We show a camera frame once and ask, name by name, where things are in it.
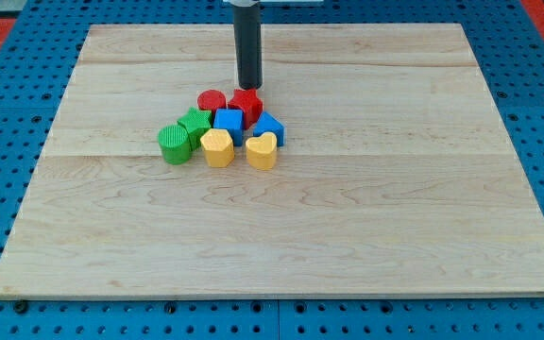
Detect blue triangle block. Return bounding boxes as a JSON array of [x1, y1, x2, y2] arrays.
[[253, 111, 285, 146]]

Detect red star block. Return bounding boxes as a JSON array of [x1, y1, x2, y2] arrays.
[[228, 89, 264, 129]]

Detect red cylinder block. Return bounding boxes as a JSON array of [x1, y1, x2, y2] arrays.
[[196, 89, 227, 115]]

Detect green star block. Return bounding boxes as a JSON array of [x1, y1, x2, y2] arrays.
[[177, 107, 213, 150]]

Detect yellow hexagon block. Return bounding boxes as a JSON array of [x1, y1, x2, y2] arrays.
[[200, 128, 235, 168]]

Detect green cylinder block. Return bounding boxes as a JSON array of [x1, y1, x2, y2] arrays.
[[158, 125, 192, 165]]

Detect light wooden board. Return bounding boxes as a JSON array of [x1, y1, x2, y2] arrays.
[[0, 24, 544, 300]]

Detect yellow heart block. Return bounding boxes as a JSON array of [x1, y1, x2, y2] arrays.
[[246, 132, 277, 170]]

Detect blue cube block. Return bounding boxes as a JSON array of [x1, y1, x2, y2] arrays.
[[213, 109, 243, 146]]

